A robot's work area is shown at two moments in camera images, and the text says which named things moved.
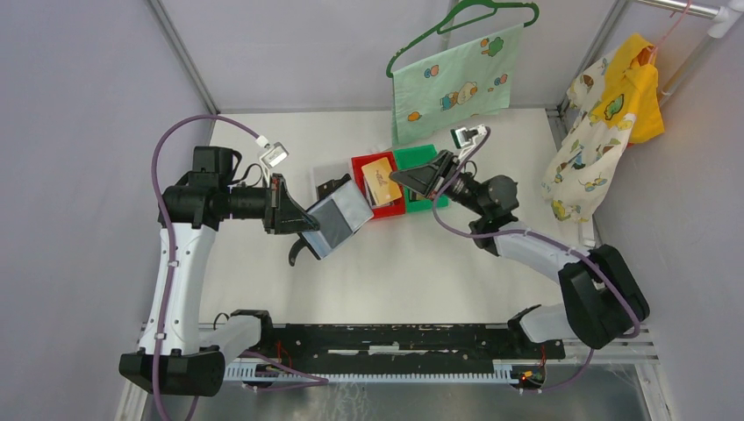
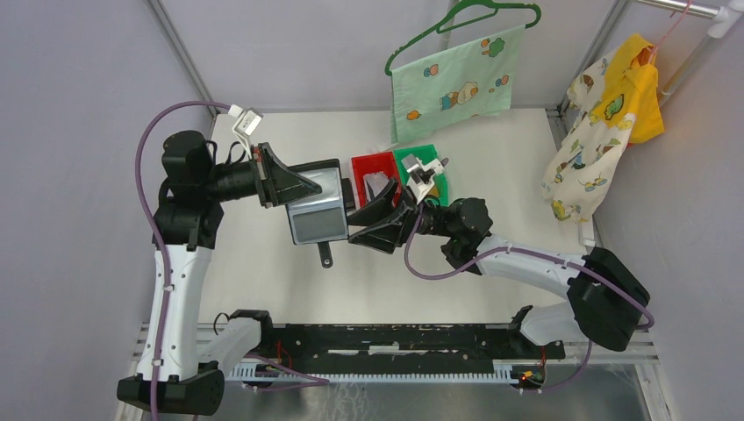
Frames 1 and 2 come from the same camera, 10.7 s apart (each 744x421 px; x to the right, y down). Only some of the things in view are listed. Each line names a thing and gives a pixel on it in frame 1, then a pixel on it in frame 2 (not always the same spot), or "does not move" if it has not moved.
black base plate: [400, 349] does not move
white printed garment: [589, 152] does not move
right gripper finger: [420, 178] to [383, 237]
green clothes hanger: [462, 3] does not move
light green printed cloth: [469, 80] does not move
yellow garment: [631, 87] does not move
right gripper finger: [443, 156] to [376, 210]
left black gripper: [294, 218] to [276, 182]
